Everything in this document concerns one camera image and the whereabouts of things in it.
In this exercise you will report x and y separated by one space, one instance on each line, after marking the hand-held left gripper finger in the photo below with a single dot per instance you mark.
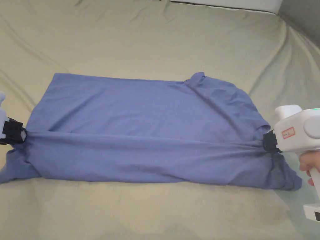
19 132

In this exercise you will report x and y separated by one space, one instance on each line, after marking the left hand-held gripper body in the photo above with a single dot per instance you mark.
3 125

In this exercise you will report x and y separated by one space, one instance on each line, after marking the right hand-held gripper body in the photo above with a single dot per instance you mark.
297 135

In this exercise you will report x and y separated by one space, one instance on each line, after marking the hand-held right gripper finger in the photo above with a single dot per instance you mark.
266 142

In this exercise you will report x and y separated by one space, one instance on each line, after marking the blue shirt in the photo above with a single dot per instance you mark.
130 117

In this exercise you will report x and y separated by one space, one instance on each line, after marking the person's right hand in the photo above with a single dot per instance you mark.
311 162

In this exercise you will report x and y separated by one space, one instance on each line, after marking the bed with beige sheet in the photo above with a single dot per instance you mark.
140 40

